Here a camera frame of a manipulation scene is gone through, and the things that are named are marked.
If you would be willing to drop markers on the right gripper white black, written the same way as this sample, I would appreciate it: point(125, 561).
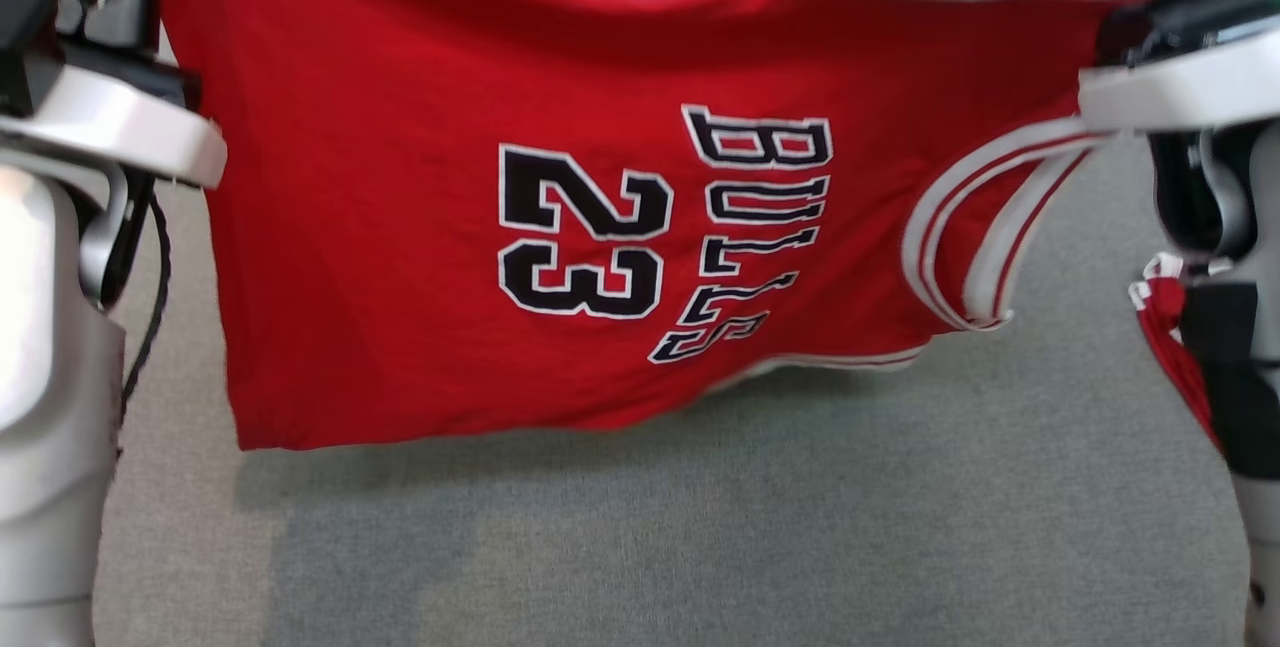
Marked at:
point(1180, 87)

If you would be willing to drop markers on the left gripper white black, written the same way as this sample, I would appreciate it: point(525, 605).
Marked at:
point(130, 132)

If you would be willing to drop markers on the red white basketball shorts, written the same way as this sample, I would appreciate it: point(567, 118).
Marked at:
point(1165, 327)

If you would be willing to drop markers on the red Bulls 23 jersey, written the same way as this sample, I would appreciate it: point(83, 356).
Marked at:
point(400, 277)

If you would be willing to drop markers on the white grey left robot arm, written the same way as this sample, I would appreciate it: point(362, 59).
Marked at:
point(50, 427)

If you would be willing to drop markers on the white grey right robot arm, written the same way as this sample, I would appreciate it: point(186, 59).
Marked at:
point(1250, 377)

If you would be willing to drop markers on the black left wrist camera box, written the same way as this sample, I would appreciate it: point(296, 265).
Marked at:
point(25, 37)

